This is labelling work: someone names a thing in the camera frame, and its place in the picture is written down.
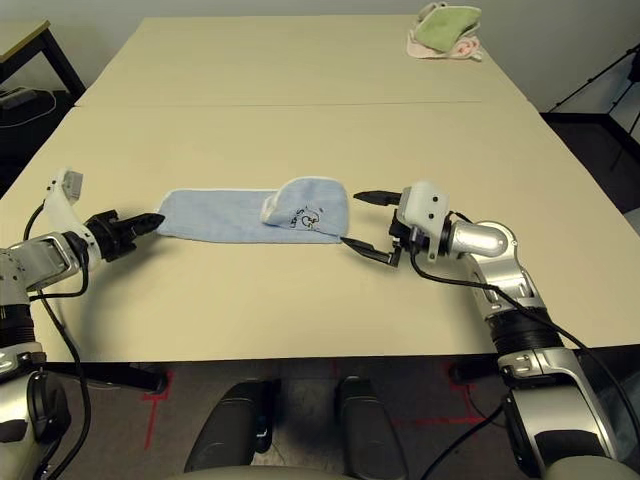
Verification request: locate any grey power adapter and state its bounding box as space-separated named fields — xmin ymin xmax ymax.
xmin=0 ymin=87 xmax=36 ymax=109

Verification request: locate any black right robot leg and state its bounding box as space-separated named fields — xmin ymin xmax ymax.
xmin=337 ymin=374 xmax=409 ymax=480

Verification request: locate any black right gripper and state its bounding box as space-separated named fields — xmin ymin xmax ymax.
xmin=341 ymin=189 xmax=435 ymax=270

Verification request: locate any light blue towel white trim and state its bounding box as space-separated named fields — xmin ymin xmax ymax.
xmin=156 ymin=174 xmax=351 ymax=247

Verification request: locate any pink folded towel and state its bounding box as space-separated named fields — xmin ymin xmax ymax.
xmin=405 ymin=29 xmax=485 ymax=64

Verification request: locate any black left robot leg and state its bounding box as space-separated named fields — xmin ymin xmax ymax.
xmin=184 ymin=378 xmax=284 ymax=474

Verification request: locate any white floor cable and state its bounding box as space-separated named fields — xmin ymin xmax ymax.
xmin=0 ymin=89 xmax=56 ymax=126

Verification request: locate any black tripod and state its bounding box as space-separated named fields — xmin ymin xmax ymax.
xmin=547 ymin=42 xmax=640 ymax=161

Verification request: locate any black table foot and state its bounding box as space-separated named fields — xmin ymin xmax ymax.
xmin=39 ymin=362 xmax=169 ymax=394
xmin=449 ymin=357 xmax=501 ymax=385

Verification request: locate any blue grey bag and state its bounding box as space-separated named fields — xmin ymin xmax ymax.
xmin=582 ymin=347 xmax=640 ymax=451

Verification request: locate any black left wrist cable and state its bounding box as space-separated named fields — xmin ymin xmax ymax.
xmin=22 ymin=202 xmax=94 ymax=480

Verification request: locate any black floor cable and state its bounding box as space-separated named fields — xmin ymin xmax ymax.
xmin=414 ymin=384 xmax=511 ymax=480

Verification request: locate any wooden side table black frame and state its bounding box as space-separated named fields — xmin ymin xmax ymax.
xmin=0 ymin=19 xmax=87 ymax=101

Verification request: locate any green folded towel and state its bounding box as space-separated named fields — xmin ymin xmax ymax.
xmin=415 ymin=5 xmax=482 ymax=51

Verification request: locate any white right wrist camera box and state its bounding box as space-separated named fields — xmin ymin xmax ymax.
xmin=397 ymin=180 xmax=451 ymax=261

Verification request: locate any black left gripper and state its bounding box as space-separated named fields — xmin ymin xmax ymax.
xmin=83 ymin=210 xmax=165 ymax=264

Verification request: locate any black robot leg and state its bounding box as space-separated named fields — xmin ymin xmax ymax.
xmin=337 ymin=374 xmax=409 ymax=480
xmin=184 ymin=378 xmax=284 ymax=474

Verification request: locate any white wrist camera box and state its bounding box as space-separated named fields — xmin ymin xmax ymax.
xmin=42 ymin=167 xmax=101 ymax=246
xmin=397 ymin=180 xmax=451 ymax=261

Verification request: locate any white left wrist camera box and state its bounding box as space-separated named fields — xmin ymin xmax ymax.
xmin=42 ymin=167 xmax=101 ymax=246

